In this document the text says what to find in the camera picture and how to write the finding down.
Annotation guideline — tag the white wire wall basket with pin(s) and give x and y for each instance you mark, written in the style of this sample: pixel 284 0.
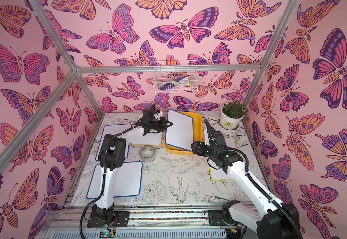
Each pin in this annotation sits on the white wire wall basket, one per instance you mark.
pixel 175 76

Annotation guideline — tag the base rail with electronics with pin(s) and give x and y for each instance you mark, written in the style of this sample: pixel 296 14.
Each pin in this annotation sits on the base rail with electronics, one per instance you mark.
pixel 198 221

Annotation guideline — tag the yellow-framed whiteboard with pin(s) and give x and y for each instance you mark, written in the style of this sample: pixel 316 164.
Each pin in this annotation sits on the yellow-framed whiteboard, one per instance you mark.
pixel 153 138
pixel 220 175

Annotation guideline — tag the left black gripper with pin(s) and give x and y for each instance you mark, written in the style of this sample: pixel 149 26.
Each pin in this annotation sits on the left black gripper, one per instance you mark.
pixel 164 123

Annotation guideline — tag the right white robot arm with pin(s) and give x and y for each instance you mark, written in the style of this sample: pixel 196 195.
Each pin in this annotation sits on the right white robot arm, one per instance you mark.
pixel 251 185

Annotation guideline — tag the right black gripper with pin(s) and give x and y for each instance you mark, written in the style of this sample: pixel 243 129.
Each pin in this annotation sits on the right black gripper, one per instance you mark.
pixel 210 140

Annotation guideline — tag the potted green plant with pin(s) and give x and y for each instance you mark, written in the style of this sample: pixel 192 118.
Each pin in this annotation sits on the potted green plant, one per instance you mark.
pixel 231 114

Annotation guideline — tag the aluminium frame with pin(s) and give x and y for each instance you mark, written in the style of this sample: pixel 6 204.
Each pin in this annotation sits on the aluminium frame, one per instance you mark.
pixel 75 75

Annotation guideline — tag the yellow-framed whiteboard back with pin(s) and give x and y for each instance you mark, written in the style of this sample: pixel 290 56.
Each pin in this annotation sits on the yellow-framed whiteboard back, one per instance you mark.
pixel 153 138

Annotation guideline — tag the blue-framed whiteboard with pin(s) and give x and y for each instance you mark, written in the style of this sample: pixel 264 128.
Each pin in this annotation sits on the blue-framed whiteboard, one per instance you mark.
pixel 180 135
pixel 127 184
pixel 111 129

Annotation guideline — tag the yellow plastic storage box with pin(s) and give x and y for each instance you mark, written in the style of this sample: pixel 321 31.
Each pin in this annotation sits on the yellow plastic storage box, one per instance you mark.
pixel 197 132

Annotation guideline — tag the clear tape roll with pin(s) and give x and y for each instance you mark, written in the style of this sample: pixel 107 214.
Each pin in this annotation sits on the clear tape roll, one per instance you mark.
pixel 147 154

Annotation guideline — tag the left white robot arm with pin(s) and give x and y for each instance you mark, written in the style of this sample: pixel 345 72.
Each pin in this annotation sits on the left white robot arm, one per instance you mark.
pixel 111 155

